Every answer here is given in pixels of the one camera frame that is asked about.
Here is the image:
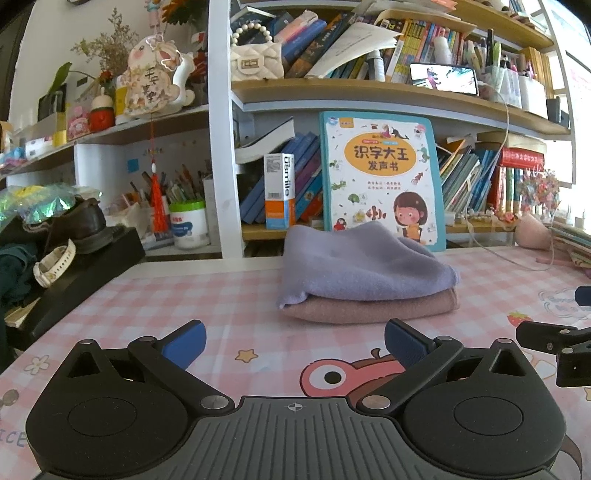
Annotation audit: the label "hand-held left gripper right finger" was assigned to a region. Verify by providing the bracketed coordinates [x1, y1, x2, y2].
[356, 318, 541, 415]

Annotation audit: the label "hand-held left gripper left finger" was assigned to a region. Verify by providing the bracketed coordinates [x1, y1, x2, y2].
[65, 320, 236, 415]

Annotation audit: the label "lavender towel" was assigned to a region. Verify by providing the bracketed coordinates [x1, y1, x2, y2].
[276, 222, 461, 324]

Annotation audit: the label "stack of thin books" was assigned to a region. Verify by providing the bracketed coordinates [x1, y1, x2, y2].
[549, 222, 591, 278]

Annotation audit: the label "pink plush toy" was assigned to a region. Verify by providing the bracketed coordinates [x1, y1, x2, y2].
[515, 215, 553, 251]

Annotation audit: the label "colourful paper star bouquet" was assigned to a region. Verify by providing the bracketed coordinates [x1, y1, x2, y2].
[519, 168, 561, 215]

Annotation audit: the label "black box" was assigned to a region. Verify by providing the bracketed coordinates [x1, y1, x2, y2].
[0, 226, 147, 365]

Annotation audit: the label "white pen jar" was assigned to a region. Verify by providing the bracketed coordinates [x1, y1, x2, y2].
[169, 200, 209, 250]

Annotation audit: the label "red tassel charm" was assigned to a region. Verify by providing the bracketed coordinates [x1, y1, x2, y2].
[148, 115, 171, 234]

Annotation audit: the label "white wristwatch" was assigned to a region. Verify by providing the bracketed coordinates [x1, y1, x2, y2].
[34, 240, 77, 289]

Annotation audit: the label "red book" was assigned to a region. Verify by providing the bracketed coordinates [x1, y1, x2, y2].
[501, 148, 546, 168]

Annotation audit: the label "brown leather shoe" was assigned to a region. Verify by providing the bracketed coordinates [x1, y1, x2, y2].
[23, 196, 116, 254]

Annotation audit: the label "row of colourful books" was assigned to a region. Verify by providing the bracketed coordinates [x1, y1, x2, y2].
[436, 134, 561, 227]

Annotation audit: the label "white and orange carton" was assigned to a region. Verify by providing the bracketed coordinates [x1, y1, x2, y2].
[264, 153, 297, 230]

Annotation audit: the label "row of blue books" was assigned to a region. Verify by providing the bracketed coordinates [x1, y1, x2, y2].
[238, 131, 324, 227]

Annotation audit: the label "dark green cloth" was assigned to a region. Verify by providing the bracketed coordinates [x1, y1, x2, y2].
[0, 240, 40, 308]

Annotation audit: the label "large children's picture book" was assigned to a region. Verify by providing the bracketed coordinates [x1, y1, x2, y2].
[320, 111, 448, 253]

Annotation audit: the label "iridescent packets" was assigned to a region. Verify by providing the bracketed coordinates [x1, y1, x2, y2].
[0, 184, 86, 227]

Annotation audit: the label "white pen holder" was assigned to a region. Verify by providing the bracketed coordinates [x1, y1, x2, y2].
[519, 76, 549, 120]

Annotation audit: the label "white bookshelf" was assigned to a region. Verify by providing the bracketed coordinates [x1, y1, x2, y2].
[0, 0, 573, 259]

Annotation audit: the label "pink printed box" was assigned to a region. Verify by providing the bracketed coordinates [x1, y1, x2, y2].
[67, 104, 90, 141]

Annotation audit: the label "rabbit hanging ornament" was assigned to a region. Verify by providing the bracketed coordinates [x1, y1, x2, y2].
[122, 37, 182, 117]

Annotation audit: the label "black smartphone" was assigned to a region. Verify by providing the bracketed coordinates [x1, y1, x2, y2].
[410, 63, 479, 97]

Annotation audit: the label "white bottle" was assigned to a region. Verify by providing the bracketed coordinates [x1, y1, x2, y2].
[433, 36, 454, 65]

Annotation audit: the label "white quilted handbag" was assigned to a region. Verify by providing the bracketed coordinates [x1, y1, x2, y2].
[230, 23, 285, 82]

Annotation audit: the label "dried flower bunch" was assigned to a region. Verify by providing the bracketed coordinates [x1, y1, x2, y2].
[69, 9, 139, 84]

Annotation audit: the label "row of books upper shelf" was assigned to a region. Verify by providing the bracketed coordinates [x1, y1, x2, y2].
[231, 0, 467, 84]

